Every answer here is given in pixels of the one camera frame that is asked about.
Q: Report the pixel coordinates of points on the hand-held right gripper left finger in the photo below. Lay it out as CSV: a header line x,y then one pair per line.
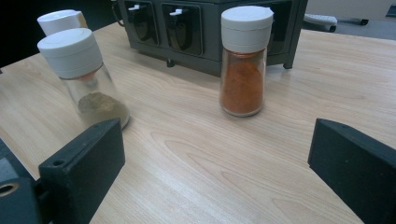
x,y
84,168

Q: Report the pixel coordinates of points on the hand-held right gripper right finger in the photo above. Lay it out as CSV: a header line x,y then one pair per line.
x,y
358,168

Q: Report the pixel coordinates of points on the spice jar with tan powder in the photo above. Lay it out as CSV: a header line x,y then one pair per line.
x,y
71,53

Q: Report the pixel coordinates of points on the spice jar with orange powder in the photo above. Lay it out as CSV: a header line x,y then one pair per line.
x,y
243,84

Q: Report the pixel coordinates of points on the spice jar with brown powder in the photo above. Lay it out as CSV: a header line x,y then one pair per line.
x,y
59,20

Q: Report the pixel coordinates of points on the dark grey spice rack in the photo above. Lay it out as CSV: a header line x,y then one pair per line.
x,y
211,46

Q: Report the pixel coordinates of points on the pale grey stand foot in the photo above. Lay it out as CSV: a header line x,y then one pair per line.
x,y
320,21

